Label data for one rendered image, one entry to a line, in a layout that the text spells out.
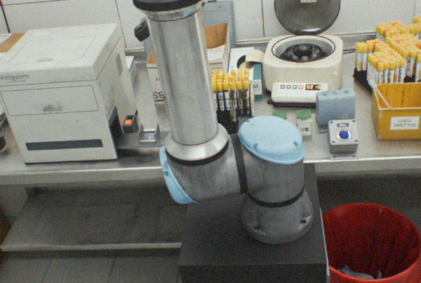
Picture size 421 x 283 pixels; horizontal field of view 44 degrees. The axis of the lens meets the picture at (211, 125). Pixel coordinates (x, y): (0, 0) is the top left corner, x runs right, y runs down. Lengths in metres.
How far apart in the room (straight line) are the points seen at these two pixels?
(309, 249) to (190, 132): 0.35
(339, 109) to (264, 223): 0.53
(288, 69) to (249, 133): 0.65
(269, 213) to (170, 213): 1.18
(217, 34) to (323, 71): 0.45
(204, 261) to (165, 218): 1.12
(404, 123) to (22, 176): 1.04
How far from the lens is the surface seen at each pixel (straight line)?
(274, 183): 0.97
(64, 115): 1.42
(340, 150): 1.38
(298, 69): 1.58
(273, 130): 0.96
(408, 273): 1.71
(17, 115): 1.48
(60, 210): 2.36
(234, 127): 1.47
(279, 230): 1.04
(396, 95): 1.53
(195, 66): 0.82
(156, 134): 1.43
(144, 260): 2.39
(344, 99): 1.45
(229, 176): 0.94
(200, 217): 1.13
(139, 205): 2.25
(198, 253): 1.06
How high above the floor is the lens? 1.70
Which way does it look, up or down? 33 degrees down
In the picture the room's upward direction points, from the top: 8 degrees counter-clockwise
